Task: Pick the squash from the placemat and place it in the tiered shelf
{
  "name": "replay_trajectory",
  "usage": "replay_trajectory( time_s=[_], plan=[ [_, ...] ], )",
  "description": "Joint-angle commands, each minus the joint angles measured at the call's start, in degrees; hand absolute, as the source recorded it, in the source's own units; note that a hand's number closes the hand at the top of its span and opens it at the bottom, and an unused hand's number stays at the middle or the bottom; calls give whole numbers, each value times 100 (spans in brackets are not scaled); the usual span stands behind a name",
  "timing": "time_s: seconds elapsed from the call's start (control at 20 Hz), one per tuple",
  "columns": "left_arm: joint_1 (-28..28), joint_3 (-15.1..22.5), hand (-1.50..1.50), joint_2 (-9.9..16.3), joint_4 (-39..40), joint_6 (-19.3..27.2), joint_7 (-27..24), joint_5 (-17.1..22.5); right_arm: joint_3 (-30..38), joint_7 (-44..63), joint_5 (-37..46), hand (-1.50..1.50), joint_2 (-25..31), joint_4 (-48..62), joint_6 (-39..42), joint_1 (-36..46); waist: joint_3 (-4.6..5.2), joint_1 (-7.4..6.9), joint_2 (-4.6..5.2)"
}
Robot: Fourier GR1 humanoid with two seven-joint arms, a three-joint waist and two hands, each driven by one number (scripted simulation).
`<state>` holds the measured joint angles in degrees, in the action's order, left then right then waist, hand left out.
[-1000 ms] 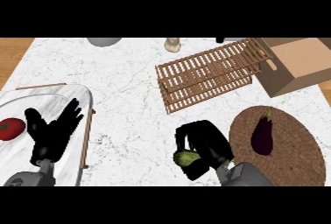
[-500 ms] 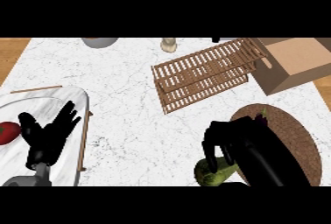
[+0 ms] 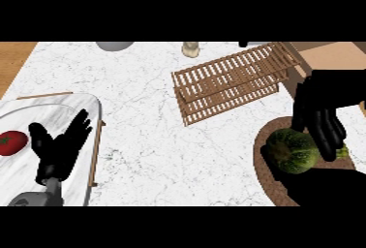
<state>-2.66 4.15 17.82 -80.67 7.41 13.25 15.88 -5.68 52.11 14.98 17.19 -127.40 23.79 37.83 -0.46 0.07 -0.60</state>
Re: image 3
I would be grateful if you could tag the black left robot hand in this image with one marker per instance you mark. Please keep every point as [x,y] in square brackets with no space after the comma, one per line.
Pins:
[62,148]

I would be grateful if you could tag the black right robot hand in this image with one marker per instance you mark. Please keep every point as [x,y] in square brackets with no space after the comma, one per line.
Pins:
[329,90]

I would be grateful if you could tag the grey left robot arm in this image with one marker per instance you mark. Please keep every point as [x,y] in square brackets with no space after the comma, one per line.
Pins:
[49,195]

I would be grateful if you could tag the green squash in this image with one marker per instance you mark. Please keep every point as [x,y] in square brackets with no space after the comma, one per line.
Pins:
[291,151]

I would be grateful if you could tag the wooden tiered shelf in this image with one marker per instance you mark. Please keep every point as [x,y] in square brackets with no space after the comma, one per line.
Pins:
[229,84]

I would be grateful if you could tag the brown round placemat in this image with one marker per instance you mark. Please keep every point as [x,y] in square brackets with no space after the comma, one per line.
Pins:
[269,189]

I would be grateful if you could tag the tan wooden cabinet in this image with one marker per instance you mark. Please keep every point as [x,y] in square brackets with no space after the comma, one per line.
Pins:
[334,56]

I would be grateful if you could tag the red tomato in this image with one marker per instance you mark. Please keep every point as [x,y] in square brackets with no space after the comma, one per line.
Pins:
[12,142]

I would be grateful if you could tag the white marble plate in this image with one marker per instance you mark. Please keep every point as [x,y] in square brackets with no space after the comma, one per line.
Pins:
[43,114]

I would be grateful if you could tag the beige bottle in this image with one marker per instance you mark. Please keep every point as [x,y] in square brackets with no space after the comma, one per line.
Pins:
[190,50]

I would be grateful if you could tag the grey bowl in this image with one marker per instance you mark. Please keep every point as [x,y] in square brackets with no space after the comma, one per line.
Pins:
[114,46]

